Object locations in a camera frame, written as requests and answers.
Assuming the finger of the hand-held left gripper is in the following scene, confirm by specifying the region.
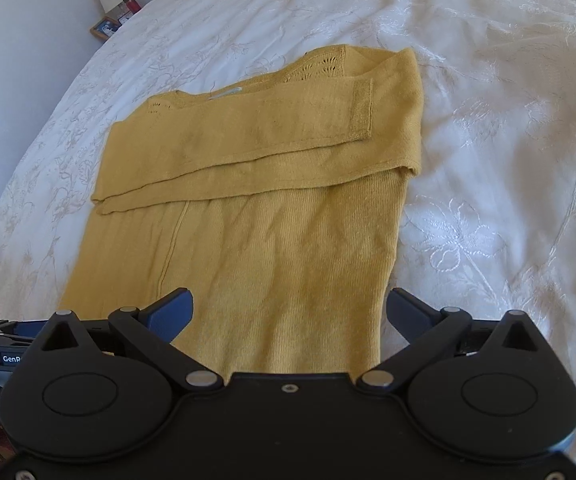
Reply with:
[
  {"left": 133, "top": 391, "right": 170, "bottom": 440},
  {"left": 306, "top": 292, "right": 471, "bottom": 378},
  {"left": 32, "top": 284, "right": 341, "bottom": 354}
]
[{"left": 0, "top": 319, "right": 52, "bottom": 340}]

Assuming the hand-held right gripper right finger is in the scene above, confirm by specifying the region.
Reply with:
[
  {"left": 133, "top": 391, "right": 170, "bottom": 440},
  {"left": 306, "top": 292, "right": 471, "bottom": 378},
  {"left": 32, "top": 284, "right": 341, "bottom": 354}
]
[{"left": 355, "top": 287, "right": 550, "bottom": 394}]

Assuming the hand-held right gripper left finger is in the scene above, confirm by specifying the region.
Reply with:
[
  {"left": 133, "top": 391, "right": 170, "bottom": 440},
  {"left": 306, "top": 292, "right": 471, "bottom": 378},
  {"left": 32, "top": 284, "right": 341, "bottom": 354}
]
[{"left": 32, "top": 287, "right": 225, "bottom": 394}]

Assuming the yellow knit sweater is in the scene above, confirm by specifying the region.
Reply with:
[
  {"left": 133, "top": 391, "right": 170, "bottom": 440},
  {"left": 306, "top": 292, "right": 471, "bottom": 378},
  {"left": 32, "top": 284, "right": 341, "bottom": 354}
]
[{"left": 65, "top": 46, "right": 423, "bottom": 377}]

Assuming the white embroidered bedspread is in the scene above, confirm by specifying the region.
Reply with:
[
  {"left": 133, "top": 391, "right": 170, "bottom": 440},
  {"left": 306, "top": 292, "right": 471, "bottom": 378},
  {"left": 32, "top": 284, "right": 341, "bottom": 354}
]
[{"left": 0, "top": 0, "right": 576, "bottom": 411}]

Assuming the wooden picture frame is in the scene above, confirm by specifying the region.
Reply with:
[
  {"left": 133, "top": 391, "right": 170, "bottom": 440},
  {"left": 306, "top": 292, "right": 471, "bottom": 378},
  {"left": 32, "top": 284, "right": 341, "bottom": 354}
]
[{"left": 90, "top": 16, "right": 122, "bottom": 41}]

